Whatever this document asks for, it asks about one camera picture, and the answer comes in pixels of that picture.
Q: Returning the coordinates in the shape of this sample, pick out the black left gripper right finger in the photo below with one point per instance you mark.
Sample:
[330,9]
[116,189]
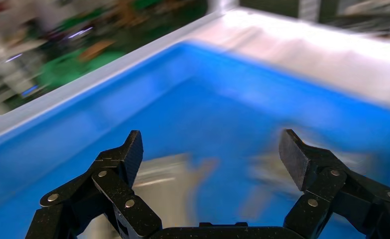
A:
[323,184]

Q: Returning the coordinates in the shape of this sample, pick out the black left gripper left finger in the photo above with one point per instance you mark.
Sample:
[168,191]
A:
[112,184]

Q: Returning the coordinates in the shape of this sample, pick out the silver sheet metal part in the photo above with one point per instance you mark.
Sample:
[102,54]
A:
[270,175]
[161,184]

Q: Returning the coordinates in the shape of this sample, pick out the blue plastic bin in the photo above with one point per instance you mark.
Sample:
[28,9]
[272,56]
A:
[214,115]

